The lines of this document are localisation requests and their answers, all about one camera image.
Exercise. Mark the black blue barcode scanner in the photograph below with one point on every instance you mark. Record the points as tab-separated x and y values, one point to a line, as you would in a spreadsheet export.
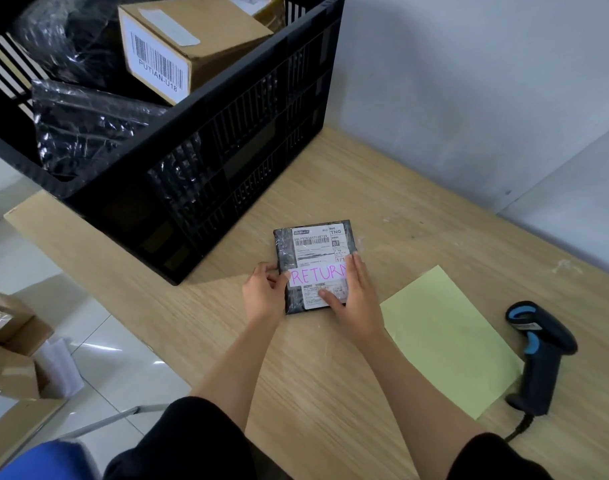
544	369

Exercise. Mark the white label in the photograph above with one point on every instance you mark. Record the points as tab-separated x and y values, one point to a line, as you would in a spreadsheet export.
317	276

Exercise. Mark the person's right forearm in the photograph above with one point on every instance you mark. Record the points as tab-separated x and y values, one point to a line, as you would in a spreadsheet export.
414	399

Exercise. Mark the blue chair seat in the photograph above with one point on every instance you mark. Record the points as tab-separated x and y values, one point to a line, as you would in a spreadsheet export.
44	462

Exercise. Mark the crumpled brown cardboard box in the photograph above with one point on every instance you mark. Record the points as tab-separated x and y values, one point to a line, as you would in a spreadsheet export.
9	372

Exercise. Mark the black plastic crate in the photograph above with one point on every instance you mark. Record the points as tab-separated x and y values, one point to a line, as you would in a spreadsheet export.
234	144

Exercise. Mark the flat brown cardboard sheet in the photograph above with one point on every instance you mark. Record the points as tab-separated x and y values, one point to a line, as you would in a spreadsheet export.
19	424

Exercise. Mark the yellow sticker backing sheet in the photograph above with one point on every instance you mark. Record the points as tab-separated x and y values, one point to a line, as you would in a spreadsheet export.
444	344

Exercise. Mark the yellow taped parcel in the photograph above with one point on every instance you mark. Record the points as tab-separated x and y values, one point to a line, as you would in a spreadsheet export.
264	7

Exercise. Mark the black parcels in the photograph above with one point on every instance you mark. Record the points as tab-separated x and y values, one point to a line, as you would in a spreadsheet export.
94	124

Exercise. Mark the small black parcel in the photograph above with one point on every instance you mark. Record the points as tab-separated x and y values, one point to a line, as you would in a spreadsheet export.
309	244

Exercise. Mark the open cardboard box on floor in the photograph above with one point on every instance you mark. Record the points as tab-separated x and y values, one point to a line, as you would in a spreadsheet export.
14	324

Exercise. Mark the grey metal bar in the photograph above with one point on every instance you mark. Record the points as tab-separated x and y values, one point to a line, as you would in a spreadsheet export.
114	419

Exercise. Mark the person's right hand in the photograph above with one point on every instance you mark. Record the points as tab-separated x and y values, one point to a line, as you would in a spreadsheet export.
364	314

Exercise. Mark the person's left hand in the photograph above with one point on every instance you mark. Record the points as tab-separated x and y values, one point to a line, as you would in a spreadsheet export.
264	299

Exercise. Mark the person's left forearm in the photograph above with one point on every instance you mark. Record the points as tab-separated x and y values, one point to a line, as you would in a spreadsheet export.
239	374

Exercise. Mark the large black parcel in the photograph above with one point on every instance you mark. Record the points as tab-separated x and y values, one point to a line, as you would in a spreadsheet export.
69	39

